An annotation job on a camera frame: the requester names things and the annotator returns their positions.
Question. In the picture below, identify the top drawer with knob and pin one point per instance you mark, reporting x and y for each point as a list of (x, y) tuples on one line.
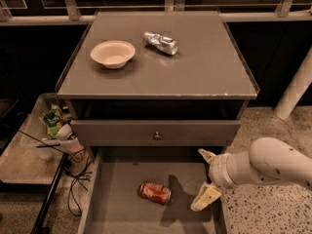
[(155, 132)]

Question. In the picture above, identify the green snack bag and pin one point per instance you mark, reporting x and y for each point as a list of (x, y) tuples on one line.
[(53, 121)]

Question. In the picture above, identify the grey drawer cabinet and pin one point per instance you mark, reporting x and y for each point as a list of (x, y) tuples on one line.
[(205, 80)]

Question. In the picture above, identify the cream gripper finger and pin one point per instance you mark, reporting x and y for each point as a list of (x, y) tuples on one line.
[(207, 194), (207, 155)]

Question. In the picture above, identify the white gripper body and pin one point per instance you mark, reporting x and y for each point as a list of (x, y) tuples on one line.
[(216, 171)]

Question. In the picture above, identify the white cup in bin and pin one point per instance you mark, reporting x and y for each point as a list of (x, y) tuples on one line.
[(64, 132)]

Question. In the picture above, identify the white paper bowl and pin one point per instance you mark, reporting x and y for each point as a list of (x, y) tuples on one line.
[(113, 54)]

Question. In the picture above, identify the metal railing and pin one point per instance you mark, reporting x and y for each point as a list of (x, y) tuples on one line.
[(49, 12)]

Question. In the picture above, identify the red coke can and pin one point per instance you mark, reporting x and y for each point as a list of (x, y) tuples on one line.
[(155, 192)]

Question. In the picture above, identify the open middle drawer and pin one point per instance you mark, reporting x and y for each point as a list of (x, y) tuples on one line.
[(114, 206)]

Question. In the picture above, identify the silver crushed can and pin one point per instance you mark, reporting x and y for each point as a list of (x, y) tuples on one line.
[(161, 42)]

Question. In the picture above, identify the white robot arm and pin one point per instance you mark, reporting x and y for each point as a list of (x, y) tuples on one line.
[(268, 161)]

